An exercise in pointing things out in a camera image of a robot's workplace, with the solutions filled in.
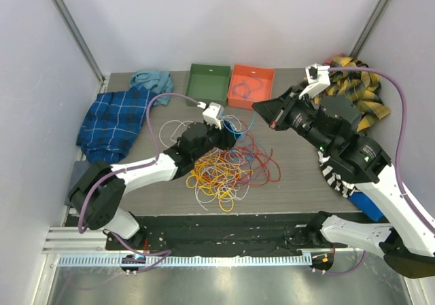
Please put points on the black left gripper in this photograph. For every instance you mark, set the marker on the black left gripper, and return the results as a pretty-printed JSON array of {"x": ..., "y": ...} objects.
[{"x": 227, "y": 138}]

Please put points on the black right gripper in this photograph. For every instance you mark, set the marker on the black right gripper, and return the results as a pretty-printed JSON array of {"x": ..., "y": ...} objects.
[{"x": 282, "y": 106}]

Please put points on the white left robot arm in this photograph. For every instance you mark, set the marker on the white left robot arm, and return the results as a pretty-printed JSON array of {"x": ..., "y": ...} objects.
[{"x": 98, "y": 193}]

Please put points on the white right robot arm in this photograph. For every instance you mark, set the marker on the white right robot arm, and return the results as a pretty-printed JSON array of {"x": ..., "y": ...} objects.
[{"x": 406, "y": 242}]

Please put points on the orange plastic bin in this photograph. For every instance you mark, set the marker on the orange plastic bin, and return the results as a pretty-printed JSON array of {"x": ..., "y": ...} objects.
[{"x": 248, "y": 85}]

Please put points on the green plastic bin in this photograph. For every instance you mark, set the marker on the green plastic bin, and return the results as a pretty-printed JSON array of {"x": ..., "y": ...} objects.
[{"x": 209, "y": 83}]

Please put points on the light blue cloth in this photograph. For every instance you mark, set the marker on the light blue cloth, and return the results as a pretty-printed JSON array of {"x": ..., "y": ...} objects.
[{"x": 145, "y": 85}]

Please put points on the pink cloth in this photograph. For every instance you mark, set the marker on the pink cloth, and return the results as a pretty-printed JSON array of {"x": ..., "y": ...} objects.
[{"x": 339, "y": 60}]

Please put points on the blue plaid cloth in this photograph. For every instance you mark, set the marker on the blue plaid cloth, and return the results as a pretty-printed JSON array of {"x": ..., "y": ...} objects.
[{"x": 112, "y": 124}]

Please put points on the black white striped cloth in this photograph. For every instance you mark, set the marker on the black white striped cloth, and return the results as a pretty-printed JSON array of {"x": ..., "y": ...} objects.
[{"x": 334, "y": 180}]

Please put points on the yellow plaid cloth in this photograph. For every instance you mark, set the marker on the yellow plaid cloth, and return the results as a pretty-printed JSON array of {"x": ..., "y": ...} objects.
[{"x": 363, "y": 90}]

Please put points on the grey blue folded cloth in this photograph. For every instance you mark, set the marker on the grey blue folded cloth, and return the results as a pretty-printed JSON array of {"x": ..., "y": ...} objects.
[{"x": 79, "y": 168}]

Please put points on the bright blue cloth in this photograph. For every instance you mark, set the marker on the bright blue cloth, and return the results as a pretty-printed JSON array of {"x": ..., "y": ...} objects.
[{"x": 366, "y": 205}]

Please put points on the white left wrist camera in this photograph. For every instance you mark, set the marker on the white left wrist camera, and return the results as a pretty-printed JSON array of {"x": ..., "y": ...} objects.
[{"x": 212, "y": 113}]

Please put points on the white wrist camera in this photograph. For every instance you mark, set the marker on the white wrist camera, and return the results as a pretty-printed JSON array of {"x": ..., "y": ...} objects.
[
  {"x": 317, "y": 78},
  {"x": 212, "y": 113}
]

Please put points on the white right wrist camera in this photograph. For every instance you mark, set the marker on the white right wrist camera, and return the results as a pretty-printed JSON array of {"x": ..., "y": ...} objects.
[{"x": 317, "y": 78}]

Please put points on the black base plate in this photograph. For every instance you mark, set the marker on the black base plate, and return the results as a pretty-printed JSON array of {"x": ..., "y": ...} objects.
[{"x": 256, "y": 235}]

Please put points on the white slotted cable duct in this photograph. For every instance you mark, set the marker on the white slotted cable duct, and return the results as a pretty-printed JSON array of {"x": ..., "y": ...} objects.
[{"x": 130, "y": 260}]

